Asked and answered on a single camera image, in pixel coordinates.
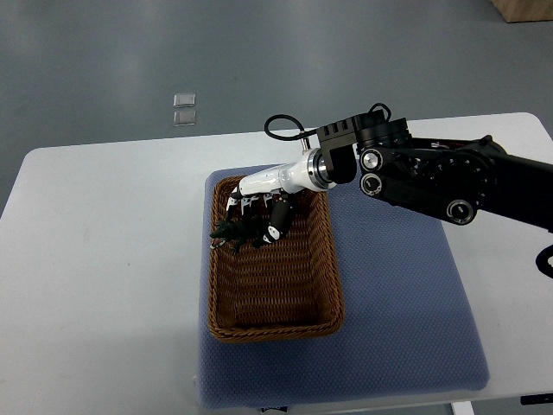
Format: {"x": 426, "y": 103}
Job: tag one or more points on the dark green toy crocodile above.
{"x": 249, "y": 230}

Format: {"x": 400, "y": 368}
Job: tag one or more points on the upper metal floor plate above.
{"x": 184, "y": 100}

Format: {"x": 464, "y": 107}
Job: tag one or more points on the blue grey cushion mat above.
{"x": 408, "y": 328}

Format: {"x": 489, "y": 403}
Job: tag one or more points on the black table edge bracket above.
{"x": 537, "y": 399}

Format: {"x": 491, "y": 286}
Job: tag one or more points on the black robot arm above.
{"x": 448, "y": 179}

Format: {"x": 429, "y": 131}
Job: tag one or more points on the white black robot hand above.
{"x": 309, "y": 172}

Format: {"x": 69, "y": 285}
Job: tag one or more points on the brown wicker basket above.
{"x": 285, "y": 291}

